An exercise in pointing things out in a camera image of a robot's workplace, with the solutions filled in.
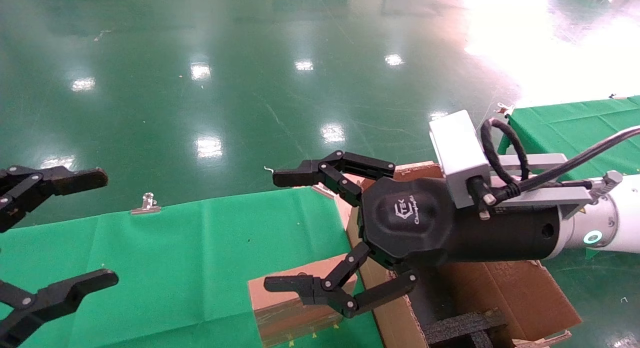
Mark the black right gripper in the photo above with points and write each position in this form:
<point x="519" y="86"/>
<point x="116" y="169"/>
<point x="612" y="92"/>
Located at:
<point x="415" y="223"/>

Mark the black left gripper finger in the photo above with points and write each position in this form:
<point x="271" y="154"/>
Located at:
<point x="60" y="180"/>
<point x="60" y="295"/>

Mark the small brown cardboard box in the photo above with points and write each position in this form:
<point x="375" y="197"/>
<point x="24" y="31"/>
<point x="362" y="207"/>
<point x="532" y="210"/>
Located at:
<point x="290" y="315"/>

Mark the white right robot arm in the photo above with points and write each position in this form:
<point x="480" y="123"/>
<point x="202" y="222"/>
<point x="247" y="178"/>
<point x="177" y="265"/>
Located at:
<point x="622" y="223"/>

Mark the large open cardboard carton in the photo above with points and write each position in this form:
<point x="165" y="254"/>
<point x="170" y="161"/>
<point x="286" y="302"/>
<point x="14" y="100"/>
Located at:
<point x="520" y="293"/>

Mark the black foam base pad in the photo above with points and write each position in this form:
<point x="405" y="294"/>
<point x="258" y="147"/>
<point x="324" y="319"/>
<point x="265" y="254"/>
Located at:
<point x="432" y="298"/>

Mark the large green tablecloth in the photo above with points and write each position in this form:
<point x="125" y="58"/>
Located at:
<point x="190" y="258"/>

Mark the black foam insert block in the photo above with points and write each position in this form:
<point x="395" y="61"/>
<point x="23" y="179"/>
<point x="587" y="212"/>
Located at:
<point x="465" y="328"/>

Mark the green tablecloth with yellow specks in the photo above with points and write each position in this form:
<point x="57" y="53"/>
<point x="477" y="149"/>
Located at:
<point x="575" y="128"/>

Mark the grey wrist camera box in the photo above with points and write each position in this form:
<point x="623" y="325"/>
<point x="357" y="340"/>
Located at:
<point x="457" y="148"/>

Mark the grey metal camera bracket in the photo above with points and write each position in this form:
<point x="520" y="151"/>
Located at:
<point x="545" y="194"/>

